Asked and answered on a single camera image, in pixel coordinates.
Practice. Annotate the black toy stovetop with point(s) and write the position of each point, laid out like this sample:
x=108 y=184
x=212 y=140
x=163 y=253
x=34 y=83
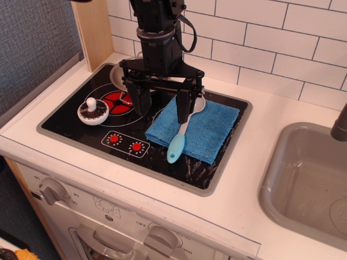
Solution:
x=187 y=173

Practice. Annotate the left red stove knob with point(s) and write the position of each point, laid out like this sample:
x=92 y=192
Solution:
x=114 y=138

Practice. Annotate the right red stove knob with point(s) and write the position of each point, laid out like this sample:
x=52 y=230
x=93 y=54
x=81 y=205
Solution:
x=136 y=147

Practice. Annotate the red stove knob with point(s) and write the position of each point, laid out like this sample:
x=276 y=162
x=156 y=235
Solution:
x=136 y=147
x=114 y=138

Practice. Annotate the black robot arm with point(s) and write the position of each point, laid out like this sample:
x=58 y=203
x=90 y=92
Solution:
x=159 y=17

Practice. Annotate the silver pot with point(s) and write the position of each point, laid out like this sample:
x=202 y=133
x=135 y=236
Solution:
x=116 y=74

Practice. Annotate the oven door with handle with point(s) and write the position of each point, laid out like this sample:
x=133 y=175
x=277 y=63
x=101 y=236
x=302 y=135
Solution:
x=104 y=243

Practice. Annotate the grey timer knob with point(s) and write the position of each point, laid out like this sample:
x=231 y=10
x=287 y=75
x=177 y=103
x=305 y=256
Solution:
x=52 y=190

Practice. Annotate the grey faucet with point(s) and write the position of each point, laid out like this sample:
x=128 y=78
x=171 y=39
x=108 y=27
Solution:
x=339 y=129

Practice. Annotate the light wooden post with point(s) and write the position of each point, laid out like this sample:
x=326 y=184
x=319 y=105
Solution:
x=94 y=29

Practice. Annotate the light blue handled spoon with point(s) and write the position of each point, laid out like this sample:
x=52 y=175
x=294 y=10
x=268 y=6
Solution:
x=177 y=144

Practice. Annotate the white round potato masher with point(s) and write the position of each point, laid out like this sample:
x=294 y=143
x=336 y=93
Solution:
x=93 y=112

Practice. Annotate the grey sink basin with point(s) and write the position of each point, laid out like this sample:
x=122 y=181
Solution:
x=304 y=188

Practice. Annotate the grey oven temperature knob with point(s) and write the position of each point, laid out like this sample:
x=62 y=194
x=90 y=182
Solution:
x=161 y=241

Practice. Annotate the blue folded cloth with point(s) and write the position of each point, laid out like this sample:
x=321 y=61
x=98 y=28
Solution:
x=205 y=134

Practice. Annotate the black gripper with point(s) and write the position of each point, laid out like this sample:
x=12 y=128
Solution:
x=162 y=68

